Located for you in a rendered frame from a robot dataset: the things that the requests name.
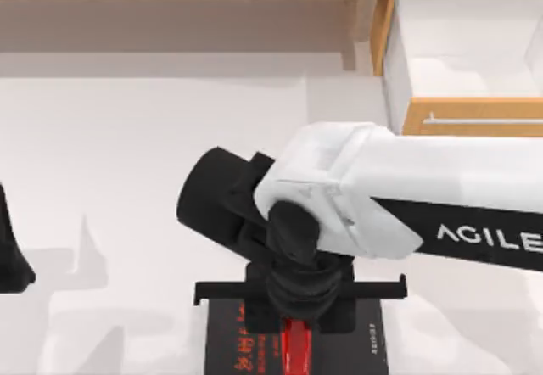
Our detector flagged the black book with red print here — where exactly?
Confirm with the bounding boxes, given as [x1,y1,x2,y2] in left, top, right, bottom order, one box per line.
[203,296,390,375]

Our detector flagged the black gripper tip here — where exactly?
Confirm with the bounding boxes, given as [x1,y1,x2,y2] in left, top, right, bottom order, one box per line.
[0,183,37,296]

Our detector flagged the wooden open shelves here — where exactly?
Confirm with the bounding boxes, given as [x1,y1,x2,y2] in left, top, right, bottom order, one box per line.
[0,0,383,71]

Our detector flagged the pale wooden drawer front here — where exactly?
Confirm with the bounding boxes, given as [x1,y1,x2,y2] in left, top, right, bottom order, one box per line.
[400,96,543,138]

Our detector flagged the wooden cupboard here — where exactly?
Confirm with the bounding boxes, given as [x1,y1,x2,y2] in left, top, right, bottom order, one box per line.
[368,0,543,80]

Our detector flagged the pulled-out drawer with white inside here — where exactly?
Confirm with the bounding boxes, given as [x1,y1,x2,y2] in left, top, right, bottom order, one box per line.
[383,0,543,133]

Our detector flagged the long metal handle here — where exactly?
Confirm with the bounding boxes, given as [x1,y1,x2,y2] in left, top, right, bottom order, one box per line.
[425,112,543,126]

